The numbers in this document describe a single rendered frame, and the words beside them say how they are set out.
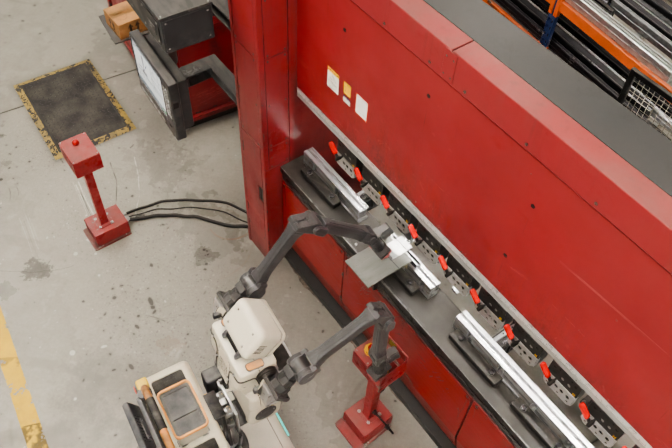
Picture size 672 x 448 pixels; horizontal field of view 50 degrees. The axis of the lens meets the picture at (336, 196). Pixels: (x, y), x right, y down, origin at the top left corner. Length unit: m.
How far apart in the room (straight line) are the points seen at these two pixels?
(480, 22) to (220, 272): 2.60
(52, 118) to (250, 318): 3.23
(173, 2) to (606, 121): 1.85
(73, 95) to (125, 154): 0.75
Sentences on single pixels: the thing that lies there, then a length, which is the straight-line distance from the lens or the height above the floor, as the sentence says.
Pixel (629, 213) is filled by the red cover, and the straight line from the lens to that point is 2.26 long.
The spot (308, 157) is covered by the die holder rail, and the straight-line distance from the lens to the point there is 3.91.
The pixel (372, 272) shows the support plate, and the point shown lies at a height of 1.00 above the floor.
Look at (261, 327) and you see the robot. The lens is 2.83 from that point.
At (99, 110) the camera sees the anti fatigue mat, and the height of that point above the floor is 0.01.
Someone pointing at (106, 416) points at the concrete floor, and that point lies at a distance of 4.30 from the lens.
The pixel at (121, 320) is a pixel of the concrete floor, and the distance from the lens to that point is 4.56.
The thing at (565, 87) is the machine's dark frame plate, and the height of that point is 2.30.
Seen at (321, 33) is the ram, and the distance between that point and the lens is 3.23.
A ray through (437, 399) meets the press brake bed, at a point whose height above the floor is 0.45.
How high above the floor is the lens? 3.86
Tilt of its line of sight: 51 degrees down
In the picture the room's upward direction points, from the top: 4 degrees clockwise
